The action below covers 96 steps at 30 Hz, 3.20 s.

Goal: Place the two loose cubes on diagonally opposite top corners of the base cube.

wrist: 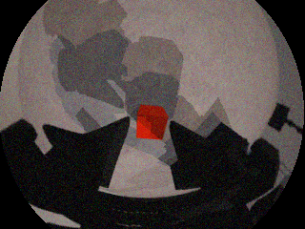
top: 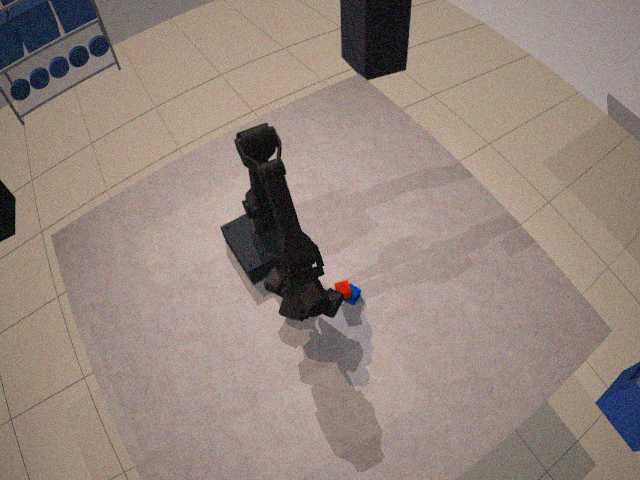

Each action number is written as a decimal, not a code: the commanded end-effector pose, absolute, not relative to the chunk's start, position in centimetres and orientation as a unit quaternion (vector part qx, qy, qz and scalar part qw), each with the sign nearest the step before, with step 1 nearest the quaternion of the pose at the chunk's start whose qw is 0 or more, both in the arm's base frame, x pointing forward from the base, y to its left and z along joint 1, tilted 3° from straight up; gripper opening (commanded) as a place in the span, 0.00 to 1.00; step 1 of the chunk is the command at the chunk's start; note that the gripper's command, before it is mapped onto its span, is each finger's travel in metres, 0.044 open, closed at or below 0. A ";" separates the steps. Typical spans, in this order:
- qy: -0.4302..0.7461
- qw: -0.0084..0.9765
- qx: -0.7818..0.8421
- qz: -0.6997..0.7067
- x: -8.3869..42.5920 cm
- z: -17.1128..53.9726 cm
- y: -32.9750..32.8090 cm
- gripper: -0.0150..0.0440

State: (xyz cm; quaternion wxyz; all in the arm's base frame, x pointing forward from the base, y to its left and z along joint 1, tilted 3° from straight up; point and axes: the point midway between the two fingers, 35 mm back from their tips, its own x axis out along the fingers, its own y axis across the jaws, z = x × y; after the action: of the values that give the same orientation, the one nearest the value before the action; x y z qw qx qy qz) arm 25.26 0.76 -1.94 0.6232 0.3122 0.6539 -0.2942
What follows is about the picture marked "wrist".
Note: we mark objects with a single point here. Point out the red cube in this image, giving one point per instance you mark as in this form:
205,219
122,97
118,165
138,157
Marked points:
151,122

